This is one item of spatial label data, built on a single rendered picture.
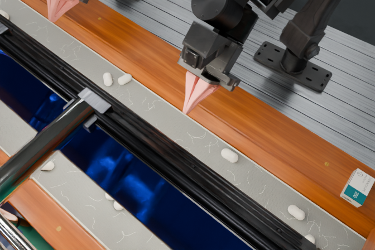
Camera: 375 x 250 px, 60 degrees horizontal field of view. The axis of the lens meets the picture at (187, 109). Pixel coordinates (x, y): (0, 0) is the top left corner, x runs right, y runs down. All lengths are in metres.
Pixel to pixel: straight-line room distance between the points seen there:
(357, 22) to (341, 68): 1.22
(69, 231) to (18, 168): 0.36
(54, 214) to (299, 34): 0.62
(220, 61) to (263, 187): 0.27
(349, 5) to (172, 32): 1.48
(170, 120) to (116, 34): 0.27
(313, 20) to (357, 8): 1.50
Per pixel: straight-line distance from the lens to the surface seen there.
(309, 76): 0.90
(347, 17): 2.17
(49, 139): 0.28
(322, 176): 0.68
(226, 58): 0.52
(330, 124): 0.85
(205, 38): 0.46
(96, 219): 0.65
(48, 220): 0.65
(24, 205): 0.68
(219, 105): 0.70
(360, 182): 0.68
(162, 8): 1.03
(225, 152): 0.65
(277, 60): 0.90
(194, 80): 0.54
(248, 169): 0.67
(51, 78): 0.33
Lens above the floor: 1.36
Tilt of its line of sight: 60 degrees down
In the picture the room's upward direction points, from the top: straight up
